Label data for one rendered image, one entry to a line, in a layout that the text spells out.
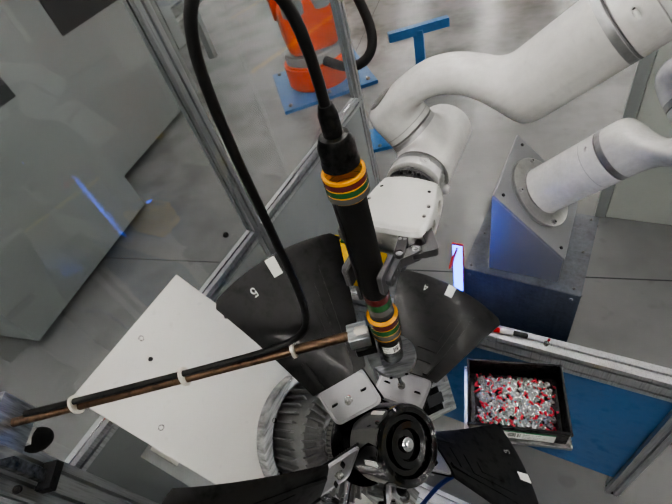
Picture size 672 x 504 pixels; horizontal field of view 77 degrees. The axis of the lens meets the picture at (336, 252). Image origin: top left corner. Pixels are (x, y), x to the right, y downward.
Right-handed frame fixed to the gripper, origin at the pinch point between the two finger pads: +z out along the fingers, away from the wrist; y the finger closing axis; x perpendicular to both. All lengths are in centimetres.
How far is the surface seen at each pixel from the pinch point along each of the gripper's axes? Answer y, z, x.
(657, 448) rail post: -54, -34, -100
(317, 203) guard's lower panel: 70, -77, -69
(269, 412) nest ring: 21.7, 12.3, -34.1
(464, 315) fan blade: -5.8, -19.5, -34.9
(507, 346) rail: -13, -34, -67
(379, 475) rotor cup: -2.8, 15.2, -28.2
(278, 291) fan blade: 18.4, -0.2, -11.3
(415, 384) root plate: -2.1, -1.4, -32.2
